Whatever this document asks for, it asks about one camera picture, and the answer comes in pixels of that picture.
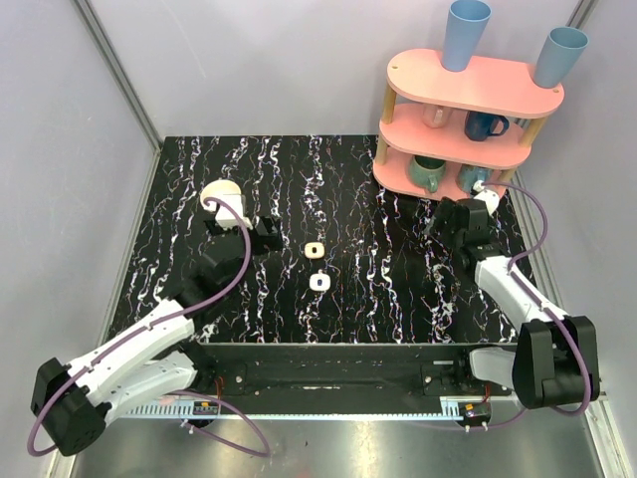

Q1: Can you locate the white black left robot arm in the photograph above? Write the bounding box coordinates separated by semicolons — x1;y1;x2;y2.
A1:
27;216;283;456

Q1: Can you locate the light blue ceramic mug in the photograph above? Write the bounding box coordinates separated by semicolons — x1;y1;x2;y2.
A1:
456;164;493;194

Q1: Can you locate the teal ceramic mug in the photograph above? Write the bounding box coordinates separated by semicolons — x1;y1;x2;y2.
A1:
408;155;446;193

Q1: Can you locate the pink three-tier wooden shelf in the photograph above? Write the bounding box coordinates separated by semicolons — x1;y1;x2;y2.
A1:
373;49;565;200

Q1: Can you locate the dark blue ceramic mug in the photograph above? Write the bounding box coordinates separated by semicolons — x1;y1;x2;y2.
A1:
464;111;510;141

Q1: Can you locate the pink ceramic mug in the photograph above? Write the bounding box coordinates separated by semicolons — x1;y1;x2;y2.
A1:
422;104;453;128

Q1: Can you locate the light blue plastic cup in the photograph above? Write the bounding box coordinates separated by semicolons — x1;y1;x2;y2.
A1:
441;0;492;72
532;27;589;89

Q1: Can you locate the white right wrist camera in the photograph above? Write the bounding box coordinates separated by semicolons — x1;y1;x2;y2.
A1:
472;180;501;216

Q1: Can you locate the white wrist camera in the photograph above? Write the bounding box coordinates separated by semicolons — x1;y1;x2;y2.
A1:
472;180;501;216
215;193;253;230

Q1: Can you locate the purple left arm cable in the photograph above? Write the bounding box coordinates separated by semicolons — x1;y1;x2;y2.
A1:
27;197;273;458

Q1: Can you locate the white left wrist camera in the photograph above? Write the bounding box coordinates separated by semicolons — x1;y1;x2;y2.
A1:
215;193;253;230

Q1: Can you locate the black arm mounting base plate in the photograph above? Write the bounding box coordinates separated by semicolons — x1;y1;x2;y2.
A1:
191;344;513;396

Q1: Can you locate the aluminium frame rail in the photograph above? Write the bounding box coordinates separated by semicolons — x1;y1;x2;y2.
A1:
72;0;163;150

